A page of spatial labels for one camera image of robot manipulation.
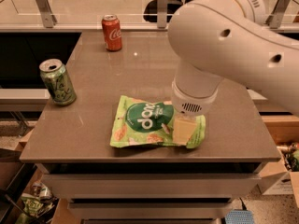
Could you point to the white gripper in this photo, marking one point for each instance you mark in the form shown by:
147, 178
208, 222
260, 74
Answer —
191, 103

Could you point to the green rice chip bag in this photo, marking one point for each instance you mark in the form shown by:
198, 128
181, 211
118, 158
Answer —
139, 123

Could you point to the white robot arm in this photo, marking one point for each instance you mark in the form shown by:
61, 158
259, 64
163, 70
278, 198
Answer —
218, 39

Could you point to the red coke can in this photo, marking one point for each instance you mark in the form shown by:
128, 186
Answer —
112, 32

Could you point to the green soda can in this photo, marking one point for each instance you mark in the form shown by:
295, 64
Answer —
56, 79

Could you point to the green bag on floor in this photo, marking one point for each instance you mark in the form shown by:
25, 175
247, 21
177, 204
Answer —
31, 206

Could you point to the upper white drawer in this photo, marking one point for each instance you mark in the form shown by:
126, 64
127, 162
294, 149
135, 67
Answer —
135, 186

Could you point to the white drawer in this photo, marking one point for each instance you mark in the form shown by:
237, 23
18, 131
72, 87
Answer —
151, 211
135, 186

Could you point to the blue mesh object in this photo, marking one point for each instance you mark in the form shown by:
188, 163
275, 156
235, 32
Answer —
239, 217

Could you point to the cardboard box right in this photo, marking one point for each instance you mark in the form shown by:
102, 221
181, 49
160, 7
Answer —
282, 177

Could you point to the black office chair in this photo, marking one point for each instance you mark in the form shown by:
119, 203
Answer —
150, 12

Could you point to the lower white drawer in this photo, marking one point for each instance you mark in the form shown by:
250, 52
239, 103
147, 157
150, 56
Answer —
151, 211

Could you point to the middle metal railing bracket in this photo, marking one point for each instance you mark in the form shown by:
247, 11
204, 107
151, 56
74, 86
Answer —
161, 13

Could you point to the metal railing bracket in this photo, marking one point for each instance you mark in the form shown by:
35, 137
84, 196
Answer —
274, 20
48, 18
161, 13

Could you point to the right metal railing bracket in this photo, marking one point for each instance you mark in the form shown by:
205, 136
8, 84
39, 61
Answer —
274, 20

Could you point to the left metal railing bracket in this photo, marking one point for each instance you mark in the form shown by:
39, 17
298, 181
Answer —
48, 18

